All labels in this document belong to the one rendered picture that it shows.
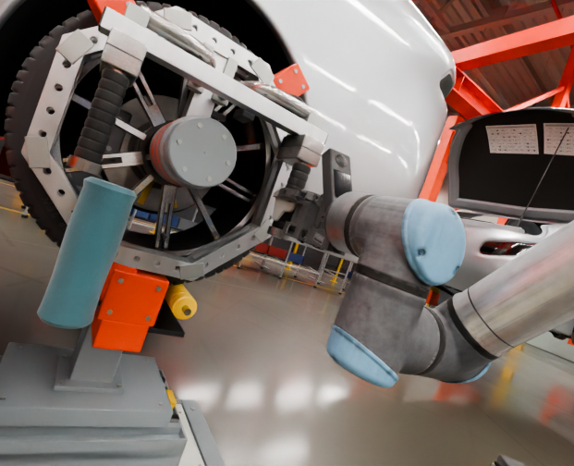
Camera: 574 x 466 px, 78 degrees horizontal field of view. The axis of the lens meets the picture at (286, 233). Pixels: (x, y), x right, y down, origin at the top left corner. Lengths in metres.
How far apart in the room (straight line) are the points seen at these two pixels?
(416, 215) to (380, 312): 0.11
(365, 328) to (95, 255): 0.47
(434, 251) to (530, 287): 0.12
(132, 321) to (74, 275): 0.21
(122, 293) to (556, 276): 0.74
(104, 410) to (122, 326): 0.24
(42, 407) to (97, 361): 0.15
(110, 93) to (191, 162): 0.18
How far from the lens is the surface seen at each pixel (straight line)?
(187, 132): 0.67
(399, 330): 0.42
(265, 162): 0.98
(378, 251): 0.41
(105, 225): 0.68
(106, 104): 0.58
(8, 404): 1.01
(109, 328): 0.86
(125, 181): 1.05
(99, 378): 1.10
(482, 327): 0.49
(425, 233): 0.39
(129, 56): 0.60
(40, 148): 0.80
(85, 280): 0.70
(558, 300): 0.48
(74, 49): 0.82
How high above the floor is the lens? 0.76
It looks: level
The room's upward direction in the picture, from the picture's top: 20 degrees clockwise
